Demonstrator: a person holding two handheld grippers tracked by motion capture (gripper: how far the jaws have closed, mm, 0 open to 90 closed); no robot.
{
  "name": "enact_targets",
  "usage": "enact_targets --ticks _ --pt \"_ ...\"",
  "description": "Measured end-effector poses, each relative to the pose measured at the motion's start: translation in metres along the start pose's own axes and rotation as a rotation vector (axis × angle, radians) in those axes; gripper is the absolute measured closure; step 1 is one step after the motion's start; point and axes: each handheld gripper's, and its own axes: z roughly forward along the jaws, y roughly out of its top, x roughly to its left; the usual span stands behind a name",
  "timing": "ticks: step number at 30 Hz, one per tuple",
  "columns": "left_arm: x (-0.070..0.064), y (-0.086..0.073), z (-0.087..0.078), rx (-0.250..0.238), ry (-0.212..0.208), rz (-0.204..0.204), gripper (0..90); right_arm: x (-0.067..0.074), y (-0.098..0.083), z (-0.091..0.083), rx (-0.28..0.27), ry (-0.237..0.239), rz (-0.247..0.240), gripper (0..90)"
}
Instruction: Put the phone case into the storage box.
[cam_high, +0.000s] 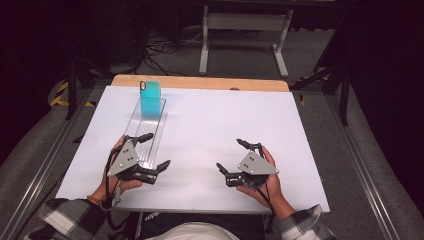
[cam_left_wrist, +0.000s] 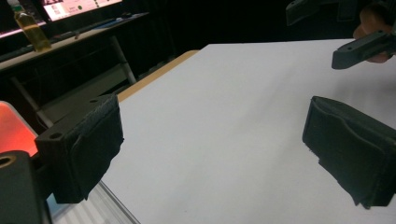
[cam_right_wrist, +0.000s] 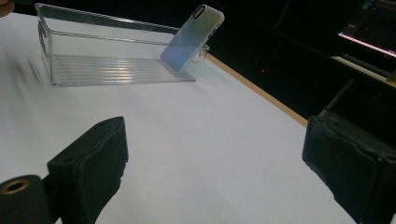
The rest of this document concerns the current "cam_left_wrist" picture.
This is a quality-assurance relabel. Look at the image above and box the dark flat keyboard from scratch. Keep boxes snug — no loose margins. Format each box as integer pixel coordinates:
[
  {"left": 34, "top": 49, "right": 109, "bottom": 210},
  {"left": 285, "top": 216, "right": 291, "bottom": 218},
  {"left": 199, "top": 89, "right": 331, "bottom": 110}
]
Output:
[{"left": 49, "top": 13, "right": 134, "bottom": 43}]

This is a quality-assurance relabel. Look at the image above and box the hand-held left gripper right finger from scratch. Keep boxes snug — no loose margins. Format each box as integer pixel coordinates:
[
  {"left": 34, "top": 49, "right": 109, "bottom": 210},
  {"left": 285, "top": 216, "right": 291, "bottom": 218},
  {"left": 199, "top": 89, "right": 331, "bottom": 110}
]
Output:
[{"left": 302, "top": 95, "right": 396, "bottom": 210}]

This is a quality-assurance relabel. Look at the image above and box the bottle of yellow liquid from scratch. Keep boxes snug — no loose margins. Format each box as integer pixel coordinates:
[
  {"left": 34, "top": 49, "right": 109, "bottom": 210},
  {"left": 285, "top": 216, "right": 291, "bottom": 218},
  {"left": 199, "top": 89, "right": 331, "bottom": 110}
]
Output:
[{"left": 7, "top": 0, "right": 52, "bottom": 53}]

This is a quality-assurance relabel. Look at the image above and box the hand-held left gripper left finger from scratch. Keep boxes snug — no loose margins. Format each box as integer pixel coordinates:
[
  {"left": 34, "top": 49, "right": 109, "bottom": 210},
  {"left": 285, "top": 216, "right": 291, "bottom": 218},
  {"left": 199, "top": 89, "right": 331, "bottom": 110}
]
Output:
[{"left": 35, "top": 92, "right": 125, "bottom": 205}]

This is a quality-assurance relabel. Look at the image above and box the white table cover board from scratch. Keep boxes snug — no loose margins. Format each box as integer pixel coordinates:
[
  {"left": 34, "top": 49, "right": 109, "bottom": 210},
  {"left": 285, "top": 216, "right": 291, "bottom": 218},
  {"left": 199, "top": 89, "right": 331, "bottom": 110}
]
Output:
[{"left": 99, "top": 38, "right": 396, "bottom": 224}]

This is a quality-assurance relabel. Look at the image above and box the computer monitor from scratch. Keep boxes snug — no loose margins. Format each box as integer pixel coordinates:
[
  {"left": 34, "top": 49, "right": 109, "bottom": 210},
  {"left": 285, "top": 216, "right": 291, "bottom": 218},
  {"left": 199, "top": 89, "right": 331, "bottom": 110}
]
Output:
[{"left": 40, "top": 0, "right": 124, "bottom": 22}]

